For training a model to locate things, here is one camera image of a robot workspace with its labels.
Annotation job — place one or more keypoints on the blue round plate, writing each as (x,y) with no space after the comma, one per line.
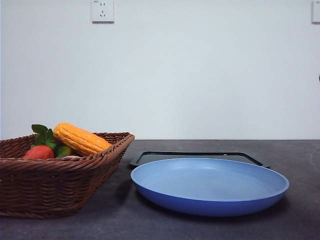
(208,187)

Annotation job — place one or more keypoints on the brown egg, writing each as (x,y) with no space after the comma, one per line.
(71,157)

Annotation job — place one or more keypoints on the brown wicker basket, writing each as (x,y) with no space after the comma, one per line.
(59,187)

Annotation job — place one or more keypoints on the black rectangular tray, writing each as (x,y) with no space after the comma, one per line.
(149,157)

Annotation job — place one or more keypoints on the yellow toy corn cob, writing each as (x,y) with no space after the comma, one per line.
(78,140)

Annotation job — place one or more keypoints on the green toy pepper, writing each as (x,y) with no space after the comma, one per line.
(63,151)

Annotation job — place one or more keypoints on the green plastic leaves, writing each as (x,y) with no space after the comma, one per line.
(45,136)

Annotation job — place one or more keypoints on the red toy tomato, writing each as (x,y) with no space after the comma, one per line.
(41,152)

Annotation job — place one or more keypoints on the white wall power socket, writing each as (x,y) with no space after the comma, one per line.
(102,11)

